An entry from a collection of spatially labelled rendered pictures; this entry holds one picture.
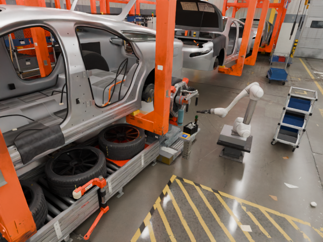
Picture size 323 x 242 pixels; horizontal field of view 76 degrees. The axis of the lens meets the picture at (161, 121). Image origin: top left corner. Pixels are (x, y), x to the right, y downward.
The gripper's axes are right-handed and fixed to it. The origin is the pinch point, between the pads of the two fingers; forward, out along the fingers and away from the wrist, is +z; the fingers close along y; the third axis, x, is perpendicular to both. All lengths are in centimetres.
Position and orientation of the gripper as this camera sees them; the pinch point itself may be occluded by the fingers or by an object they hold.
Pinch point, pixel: (198, 111)
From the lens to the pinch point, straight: 334.4
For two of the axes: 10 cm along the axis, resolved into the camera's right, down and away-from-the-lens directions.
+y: -4.7, 3.8, -7.9
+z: -8.6, 0.0, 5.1
